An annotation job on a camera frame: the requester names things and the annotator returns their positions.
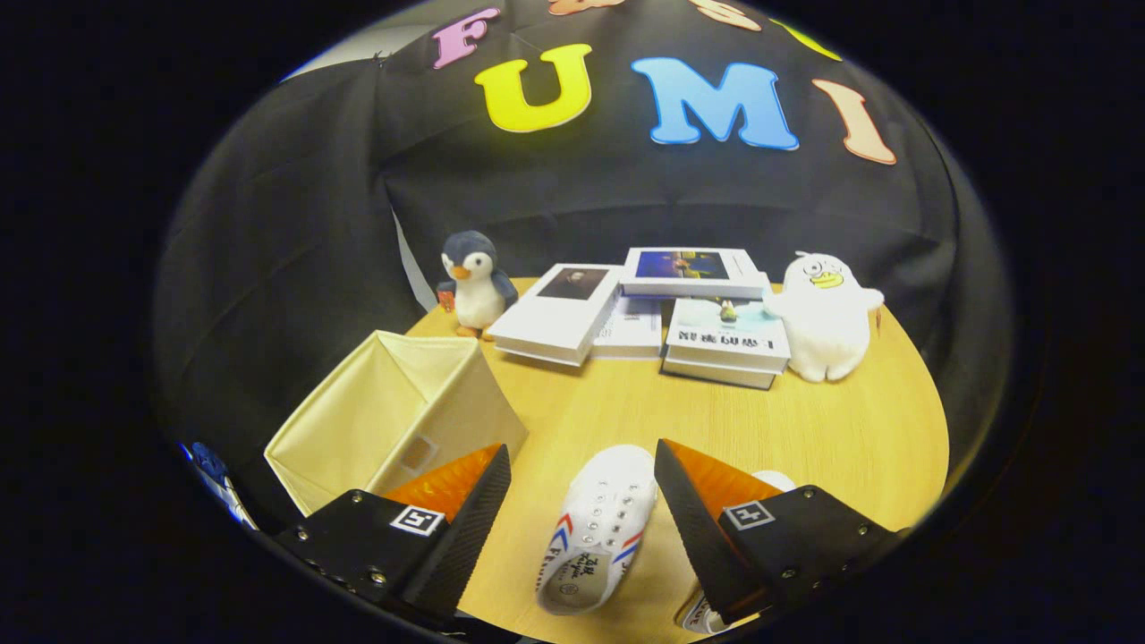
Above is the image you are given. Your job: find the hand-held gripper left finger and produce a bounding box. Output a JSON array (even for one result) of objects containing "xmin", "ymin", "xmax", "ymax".
[{"xmin": 271, "ymin": 444, "xmax": 513, "ymax": 627}]

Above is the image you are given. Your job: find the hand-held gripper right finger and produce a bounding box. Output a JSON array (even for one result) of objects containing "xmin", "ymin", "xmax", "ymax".
[{"xmin": 653, "ymin": 438, "xmax": 904, "ymax": 625}]

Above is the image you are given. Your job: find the white canvas shoe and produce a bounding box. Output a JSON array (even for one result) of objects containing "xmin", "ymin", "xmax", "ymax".
[
  {"xmin": 535, "ymin": 445, "xmax": 658, "ymax": 616},
  {"xmin": 678, "ymin": 470, "xmax": 797, "ymax": 636}
]

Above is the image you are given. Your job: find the beige fabric storage box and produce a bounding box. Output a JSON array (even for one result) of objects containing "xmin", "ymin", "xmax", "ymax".
[{"xmin": 264, "ymin": 329, "xmax": 530, "ymax": 518}]

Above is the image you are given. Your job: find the thick teal cover book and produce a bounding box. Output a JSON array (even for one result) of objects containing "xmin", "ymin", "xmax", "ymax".
[{"xmin": 660, "ymin": 297, "xmax": 793, "ymax": 391}]

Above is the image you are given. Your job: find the thin white booklet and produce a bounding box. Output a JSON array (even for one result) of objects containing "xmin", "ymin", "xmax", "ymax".
[{"xmin": 590, "ymin": 295, "xmax": 667, "ymax": 360}]

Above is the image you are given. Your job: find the white duck plush toy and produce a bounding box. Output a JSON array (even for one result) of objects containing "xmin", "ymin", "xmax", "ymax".
[{"xmin": 762, "ymin": 251, "xmax": 886, "ymax": 384}]

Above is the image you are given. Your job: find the portrait cover book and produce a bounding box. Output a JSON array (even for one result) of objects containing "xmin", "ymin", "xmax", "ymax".
[{"xmin": 486, "ymin": 263, "xmax": 624, "ymax": 368}]

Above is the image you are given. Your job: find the penguin plush toy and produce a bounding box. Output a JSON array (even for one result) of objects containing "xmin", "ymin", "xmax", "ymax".
[{"xmin": 436, "ymin": 230, "xmax": 520, "ymax": 341}]

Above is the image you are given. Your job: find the blue and white object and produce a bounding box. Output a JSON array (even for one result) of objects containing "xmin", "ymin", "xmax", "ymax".
[{"xmin": 183, "ymin": 441, "xmax": 259, "ymax": 530}]

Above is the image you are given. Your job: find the blue photo cover book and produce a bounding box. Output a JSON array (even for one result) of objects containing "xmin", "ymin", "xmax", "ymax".
[{"xmin": 619, "ymin": 247, "xmax": 770, "ymax": 301}]

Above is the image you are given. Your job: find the black backdrop cloth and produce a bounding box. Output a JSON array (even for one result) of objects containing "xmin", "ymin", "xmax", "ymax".
[{"xmin": 152, "ymin": 0, "xmax": 1012, "ymax": 529}]

